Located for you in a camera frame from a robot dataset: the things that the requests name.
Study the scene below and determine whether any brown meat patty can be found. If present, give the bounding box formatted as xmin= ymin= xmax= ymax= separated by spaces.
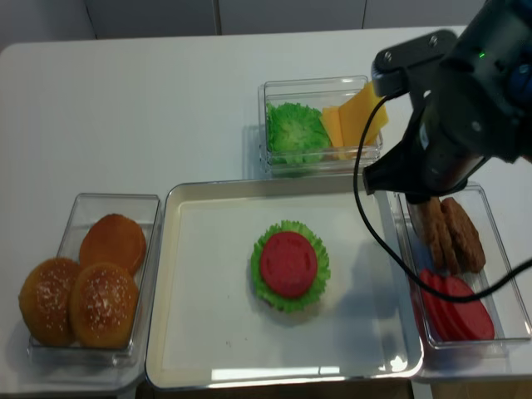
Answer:
xmin=441 ymin=197 xmax=486 ymax=273
xmin=429 ymin=197 xmax=460 ymax=275
xmin=418 ymin=200 xmax=444 ymax=268

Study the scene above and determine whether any sesame bun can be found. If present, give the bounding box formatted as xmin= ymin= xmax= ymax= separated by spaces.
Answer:
xmin=18 ymin=257 xmax=81 ymax=347
xmin=69 ymin=263 xmax=139 ymax=349

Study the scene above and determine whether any front red tomato slice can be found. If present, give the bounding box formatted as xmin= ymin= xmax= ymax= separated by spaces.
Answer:
xmin=441 ymin=276 xmax=495 ymax=341

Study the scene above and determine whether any green lettuce in container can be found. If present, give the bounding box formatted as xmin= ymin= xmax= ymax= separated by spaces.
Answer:
xmin=266 ymin=102 xmax=331 ymax=165

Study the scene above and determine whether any back red tomato slice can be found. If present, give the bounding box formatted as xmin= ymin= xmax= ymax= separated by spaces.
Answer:
xmin=417 ymin=268 xmax=451 ymax=342

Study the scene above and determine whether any left sesame bun top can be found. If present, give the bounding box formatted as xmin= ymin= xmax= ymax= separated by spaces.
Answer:
xmin=18 ymin=257 xmax=81 ymax=347

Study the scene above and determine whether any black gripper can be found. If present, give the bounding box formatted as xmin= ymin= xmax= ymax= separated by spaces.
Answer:
xmin=362 ymin=81 xmax=486 ymax=204

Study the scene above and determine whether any front brown meat patty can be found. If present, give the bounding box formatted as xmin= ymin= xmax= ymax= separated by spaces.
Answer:
xmin=441 ymin=197 xmax=486 ymax=273

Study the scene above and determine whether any clear patty tomato container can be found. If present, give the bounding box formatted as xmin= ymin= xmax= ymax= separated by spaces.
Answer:
xmin=395 ymin=183 xmax=531 ymax=351

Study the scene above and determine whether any right sesame bun top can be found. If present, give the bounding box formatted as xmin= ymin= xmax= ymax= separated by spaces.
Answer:
xmin=69 ymin=263 xmax=139 ymax=349

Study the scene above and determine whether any green lettuce on tray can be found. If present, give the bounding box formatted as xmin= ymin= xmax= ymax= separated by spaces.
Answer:
xmin=249 ymin=220 xmax=331 ymax=313

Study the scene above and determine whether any front yellow cheese slice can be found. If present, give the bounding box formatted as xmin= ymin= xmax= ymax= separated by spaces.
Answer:
xmin=338 ymin=81 xmax=388 ymax=146

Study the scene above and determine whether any black cable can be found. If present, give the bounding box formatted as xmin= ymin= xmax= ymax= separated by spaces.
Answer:
xmin=352 ymin=94 xmax=532 ymax=301

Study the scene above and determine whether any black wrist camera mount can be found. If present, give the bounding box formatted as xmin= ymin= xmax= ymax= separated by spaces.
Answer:
xmin=372 ymin=29 xmax=458 ymax=97

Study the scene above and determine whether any clear lettuce cheese container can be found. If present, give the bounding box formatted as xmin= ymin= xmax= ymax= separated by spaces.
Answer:
xmin=259 ymin=76 xmax=382 ymax=176

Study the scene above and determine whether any white metal tray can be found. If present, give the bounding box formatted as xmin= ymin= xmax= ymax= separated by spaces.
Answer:
xmin=145 ymin=175 xmax=423 ymax=389

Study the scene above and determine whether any back orange cheese slice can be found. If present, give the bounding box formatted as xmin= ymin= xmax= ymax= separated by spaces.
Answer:
xmin=320 ymin=106 xmax=343 ymax=147

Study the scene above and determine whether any red tomato slice on tray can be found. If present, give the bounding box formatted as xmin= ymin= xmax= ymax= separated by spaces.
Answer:
xmin=259 ymin=231 xmax=318 ymax=298

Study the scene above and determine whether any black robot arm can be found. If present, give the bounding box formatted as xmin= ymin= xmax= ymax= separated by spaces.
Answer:
xmin=362 ymin=1 xmax=531 ymax=202

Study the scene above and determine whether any middle red tomato slice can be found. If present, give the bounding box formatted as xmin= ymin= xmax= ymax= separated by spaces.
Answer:
xmin=420 ymin=268 xmax=467 ymax=342

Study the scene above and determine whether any clear bun container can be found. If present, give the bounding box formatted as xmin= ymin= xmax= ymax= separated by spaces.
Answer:
xmin=27 ymin=193 xmax=162 ymax=367

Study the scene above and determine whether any orange bun bottom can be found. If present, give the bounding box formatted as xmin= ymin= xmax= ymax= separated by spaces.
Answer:
xmin=79 ymin=214 xmax=147 ymax=276

